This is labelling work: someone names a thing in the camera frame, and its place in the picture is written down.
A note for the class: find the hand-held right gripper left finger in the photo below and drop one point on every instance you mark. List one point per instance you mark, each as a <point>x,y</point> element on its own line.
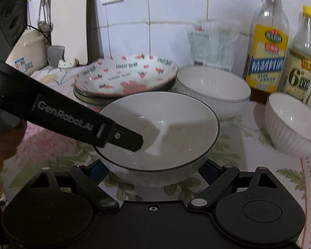
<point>95,172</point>

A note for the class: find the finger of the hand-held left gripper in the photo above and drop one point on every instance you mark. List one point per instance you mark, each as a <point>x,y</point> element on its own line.
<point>127,138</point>

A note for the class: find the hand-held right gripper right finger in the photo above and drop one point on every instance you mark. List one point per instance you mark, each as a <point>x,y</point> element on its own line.
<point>206,172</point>

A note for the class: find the white bowl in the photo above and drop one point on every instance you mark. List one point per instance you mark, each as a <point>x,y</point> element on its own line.
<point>292,124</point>
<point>158,134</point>
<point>212,93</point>

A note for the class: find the pink heart print plate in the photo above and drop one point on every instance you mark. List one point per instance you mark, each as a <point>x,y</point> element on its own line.
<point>127,75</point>

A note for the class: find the person's left hand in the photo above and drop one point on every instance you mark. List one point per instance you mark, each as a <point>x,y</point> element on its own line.
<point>5,147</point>

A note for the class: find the cream rice cooker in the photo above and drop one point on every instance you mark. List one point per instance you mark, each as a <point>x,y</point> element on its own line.
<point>28,51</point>

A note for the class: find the floral tablecloth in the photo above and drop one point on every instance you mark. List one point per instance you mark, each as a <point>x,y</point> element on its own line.
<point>261,166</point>

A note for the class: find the hanging metal ladle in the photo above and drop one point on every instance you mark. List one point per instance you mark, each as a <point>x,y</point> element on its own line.
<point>44,23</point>

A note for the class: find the cream cutting board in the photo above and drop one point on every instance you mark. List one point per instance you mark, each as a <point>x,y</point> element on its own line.
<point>70,26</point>

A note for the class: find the white salt bag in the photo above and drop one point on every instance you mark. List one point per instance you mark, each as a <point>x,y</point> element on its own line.
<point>202,44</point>
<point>228,46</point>

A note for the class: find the yellow label cooking wine bottle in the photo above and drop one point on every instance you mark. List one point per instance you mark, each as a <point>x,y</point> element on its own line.
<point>268,57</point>

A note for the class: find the clear vinegar bottle yellow cap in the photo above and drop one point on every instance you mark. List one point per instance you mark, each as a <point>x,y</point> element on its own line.
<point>303,70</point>

